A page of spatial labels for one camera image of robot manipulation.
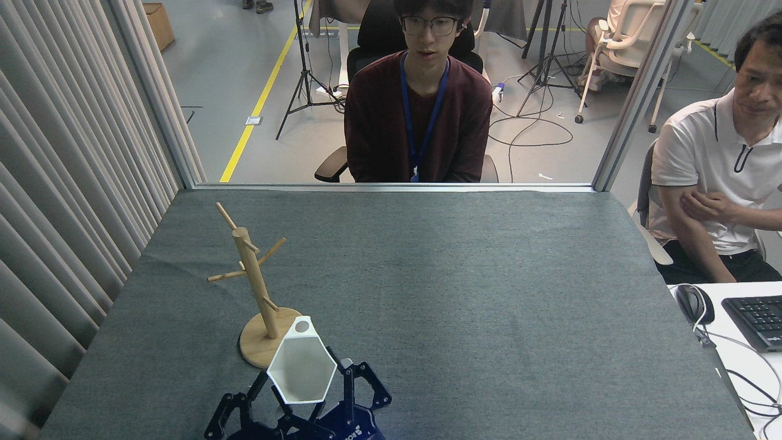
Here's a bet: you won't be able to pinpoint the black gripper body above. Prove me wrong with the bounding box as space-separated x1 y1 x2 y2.
305 406 387 440

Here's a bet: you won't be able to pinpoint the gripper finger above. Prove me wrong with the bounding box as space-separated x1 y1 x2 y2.
327 346 392 424
205 370 318 440

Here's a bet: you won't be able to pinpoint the white hexagonal cup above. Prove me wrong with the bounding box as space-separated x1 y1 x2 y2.
266 315 338 405

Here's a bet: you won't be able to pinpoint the wooden cup storage rack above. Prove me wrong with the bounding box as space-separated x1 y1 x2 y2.
207 202 303 369

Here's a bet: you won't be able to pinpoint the person's left hand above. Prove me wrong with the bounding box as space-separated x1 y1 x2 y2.
681 189 740 224

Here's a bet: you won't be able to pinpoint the grey felt table mat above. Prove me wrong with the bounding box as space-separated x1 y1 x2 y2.
40 188 755 440

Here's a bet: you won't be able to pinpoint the black office chair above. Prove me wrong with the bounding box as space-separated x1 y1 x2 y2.
315 0 499 183

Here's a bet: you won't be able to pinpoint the grey pleated curtain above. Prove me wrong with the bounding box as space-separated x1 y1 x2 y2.
693 0 782 68
0 0 208 440

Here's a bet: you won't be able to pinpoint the grey office chair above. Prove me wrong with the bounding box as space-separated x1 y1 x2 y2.
628 139 674 266

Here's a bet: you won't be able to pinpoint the black tripod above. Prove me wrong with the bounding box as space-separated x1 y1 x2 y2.
276 0 346 141
521 0 546 60
516 0 588 117

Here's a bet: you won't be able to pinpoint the black computer mouse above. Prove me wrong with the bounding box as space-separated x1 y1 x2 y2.
675 284 715 326

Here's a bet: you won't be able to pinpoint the black-rimmed glasses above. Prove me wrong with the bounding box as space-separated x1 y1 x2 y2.
401 16 460 36

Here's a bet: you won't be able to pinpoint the grey background desk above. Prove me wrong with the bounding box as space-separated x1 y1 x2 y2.
309 0 370 92

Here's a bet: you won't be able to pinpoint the cardboard box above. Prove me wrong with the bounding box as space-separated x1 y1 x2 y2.
145 2 175 51

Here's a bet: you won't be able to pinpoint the white desk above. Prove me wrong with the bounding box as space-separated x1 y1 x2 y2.
669 281 782 440

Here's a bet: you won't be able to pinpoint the black keyboard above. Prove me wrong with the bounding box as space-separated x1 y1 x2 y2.
722 295 782 353

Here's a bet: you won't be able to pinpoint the white office chair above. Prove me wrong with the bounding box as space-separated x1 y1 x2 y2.
574 0 703 133

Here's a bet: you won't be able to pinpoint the silver aluminium rail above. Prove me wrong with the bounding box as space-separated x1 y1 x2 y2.
183 182 596 194

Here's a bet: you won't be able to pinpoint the blue lanyard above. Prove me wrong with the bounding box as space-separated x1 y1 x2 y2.
400 52 450 183

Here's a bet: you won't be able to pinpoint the silver aluminium post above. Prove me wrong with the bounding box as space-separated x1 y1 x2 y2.
591 0 700 193
107 0 199 190

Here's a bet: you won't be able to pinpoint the black floor cable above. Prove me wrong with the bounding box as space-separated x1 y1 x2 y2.
489 92 575 149

